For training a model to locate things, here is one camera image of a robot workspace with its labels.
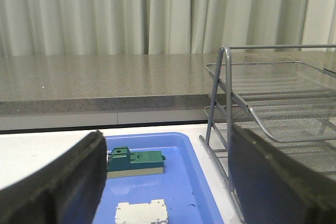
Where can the grey stone counter ledge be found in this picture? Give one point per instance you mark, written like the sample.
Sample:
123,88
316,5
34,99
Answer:
93,91

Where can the white circuit breaker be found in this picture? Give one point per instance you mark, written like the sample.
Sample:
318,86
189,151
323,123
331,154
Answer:
151,212

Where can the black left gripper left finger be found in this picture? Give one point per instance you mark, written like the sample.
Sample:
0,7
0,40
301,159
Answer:
68,190

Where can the blue plastic tray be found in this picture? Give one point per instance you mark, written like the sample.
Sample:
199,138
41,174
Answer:
182,185

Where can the grey curtain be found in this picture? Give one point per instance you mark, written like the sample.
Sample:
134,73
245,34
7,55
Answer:
110,27

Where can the green and beige switch block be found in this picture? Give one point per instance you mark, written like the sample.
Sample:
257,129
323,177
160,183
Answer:
121,162

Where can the grey wire mesh tray rack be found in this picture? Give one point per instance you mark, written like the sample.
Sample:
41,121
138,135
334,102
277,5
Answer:
290,104

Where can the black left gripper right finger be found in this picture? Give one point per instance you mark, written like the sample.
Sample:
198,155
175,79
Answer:
273,187

